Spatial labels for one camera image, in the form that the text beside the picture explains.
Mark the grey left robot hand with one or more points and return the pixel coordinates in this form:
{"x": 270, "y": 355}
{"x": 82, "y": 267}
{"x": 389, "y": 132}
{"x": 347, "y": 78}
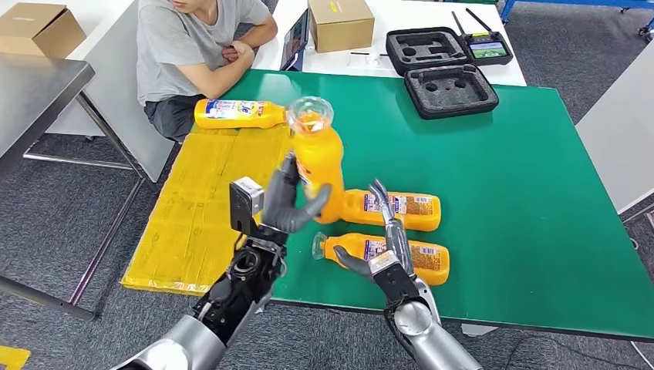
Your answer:
{"x": 281, "y": 204}

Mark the orange detergent bottle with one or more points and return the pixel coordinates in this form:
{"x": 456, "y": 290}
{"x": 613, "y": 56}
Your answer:
{"x": 230, "y": 115}
{"x": 322, "y": 168}
{"x": 434, "y": 265}
{"x": 424, "y": 214}

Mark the plain cardboard box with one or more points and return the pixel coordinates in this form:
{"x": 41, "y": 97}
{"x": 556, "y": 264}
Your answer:
{"x": 36, "y": 31}

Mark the yellow floor marker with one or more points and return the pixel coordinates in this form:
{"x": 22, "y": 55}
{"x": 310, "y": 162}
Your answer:
{"x": 10, "y": 360}

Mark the cardboard box with yellow label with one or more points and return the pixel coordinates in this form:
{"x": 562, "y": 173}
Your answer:
{"x": 340, "y": 26}

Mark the seated person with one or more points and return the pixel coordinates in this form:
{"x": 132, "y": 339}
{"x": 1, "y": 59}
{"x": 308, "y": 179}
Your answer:
{"x": 168, "y": 46}

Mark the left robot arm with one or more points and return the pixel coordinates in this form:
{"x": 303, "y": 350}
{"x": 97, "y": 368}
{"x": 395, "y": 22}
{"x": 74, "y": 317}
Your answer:
{"x": 240, "y": 286}

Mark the open black foam case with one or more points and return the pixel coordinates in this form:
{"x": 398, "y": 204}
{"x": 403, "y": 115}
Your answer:
{"x": 449, "y": 103}

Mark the steel table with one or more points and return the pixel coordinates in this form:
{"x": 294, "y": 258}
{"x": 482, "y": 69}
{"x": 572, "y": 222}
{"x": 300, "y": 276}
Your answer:
{"x": 30, "y": 97}

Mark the black remote controller with screen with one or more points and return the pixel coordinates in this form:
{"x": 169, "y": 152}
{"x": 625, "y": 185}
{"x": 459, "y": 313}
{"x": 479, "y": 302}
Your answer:
{"x": 489, "y": 50}

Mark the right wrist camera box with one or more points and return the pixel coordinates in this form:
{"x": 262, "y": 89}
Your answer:
{"x": 398, "y": 286}

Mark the dark tablet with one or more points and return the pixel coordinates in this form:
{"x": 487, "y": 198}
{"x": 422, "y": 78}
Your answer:
{"x": 295, "y": 39}

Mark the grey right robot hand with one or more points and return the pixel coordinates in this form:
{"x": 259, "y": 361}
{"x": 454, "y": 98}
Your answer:
{"x": 396, "y": 240}

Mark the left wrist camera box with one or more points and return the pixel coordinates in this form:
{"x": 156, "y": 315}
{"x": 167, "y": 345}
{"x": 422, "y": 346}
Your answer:
{"x": 245, "y": 204}

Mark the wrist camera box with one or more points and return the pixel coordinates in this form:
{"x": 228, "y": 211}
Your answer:
{"x": 398, "y": 286}
{"x": 245, "y": 204}

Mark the small clear plastic item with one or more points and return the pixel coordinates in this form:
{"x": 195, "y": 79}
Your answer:
{"x": 368, "y": 59}

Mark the long white table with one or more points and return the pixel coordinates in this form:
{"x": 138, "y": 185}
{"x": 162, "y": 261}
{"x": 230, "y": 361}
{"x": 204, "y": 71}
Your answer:
{"x": 408, "y": 15}

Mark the blue metal rack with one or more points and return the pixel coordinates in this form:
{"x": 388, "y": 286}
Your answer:
{"x": 587, "y": 2}

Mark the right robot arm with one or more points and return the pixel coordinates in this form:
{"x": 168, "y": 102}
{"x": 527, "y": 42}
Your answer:
{"x": 424, "y": 337}

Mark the yellow plastic sheet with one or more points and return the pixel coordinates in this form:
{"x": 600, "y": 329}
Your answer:
{"x": 204, "y": 204}

